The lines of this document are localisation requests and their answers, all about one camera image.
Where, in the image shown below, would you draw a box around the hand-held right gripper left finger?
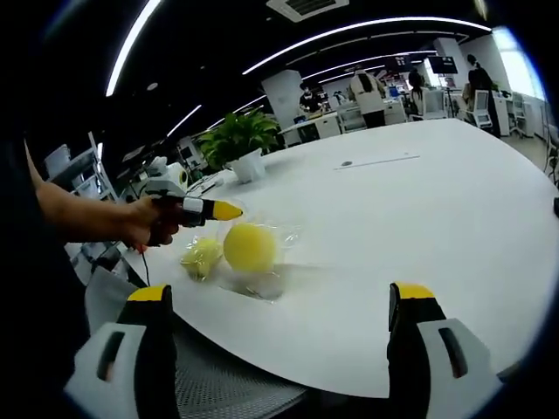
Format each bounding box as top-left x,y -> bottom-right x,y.
65,283 -> 181,419

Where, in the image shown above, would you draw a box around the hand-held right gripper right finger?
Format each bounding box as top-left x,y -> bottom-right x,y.
386,282 -> 503,419

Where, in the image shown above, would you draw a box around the small yellow round packet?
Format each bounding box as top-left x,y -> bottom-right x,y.
223,222 -> 278,273

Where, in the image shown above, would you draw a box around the person's left hand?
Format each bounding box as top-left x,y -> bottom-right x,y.
125,196 -> 181,248

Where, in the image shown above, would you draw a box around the white rounded robot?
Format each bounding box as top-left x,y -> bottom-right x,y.
147,155 -> 194,194

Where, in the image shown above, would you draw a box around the green plant in white pot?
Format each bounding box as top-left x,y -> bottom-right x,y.
195,108 -> 281,183

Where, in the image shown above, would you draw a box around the grey metal shelf rack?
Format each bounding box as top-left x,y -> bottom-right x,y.
42,130 -> 120,203

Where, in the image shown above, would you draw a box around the person's dark clothed torso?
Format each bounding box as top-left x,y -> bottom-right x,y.
0,130 -> 93,419

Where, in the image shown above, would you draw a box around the long ceiling light strip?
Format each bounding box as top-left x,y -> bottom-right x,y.
241,17 -> 493,76
105,0 -> 163,98

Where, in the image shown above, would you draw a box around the ceiling air conditioner vent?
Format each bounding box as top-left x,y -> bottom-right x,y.
266,0 -> 351,24

